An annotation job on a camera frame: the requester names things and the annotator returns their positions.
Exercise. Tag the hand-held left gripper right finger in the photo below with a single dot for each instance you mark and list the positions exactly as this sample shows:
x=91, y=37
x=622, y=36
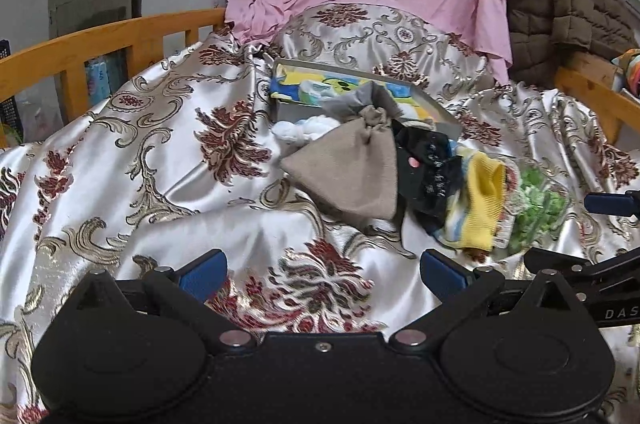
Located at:
x=442, y=275

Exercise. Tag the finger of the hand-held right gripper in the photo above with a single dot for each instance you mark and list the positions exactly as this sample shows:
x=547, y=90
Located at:
x=565, y=263
x=607, y=203

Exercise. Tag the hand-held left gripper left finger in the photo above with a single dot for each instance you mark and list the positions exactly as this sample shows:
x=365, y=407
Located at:
x=204, y=275

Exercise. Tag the yellow sock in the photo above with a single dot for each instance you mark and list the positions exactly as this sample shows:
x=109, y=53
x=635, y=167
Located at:
x=480, y=194

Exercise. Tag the black sock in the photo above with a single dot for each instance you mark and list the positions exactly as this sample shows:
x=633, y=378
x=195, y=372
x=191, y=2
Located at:
x=430, y=184

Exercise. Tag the grey metal tray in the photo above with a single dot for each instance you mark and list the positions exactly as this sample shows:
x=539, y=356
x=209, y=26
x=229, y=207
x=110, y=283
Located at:
x=295, y=111

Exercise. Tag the clear jar of green paper stars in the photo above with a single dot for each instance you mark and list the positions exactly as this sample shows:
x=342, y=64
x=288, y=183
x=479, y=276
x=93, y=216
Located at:
x=537, y=209

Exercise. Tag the floral satin blanket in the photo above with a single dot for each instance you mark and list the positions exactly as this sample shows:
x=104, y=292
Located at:
x=150, y=184

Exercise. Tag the multicoloured bag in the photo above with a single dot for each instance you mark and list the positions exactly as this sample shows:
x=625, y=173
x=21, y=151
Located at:
x=631, y=64

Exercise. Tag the white cloth with blue print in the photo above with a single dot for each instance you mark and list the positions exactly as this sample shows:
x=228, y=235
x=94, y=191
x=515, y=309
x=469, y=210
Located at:
x=300, y=130

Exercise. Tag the dark grey cloth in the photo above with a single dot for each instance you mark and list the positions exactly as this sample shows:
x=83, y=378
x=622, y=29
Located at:
x=350, y=99

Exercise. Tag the colourful printed cloth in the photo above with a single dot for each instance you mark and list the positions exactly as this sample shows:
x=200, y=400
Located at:
x=305, y=86

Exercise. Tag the blue packets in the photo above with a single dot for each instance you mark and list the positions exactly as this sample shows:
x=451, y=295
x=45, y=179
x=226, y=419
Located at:
x=100, y=76

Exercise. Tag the wooden bed frame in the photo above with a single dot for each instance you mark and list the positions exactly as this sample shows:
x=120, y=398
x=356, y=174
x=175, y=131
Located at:
x=75, y=41

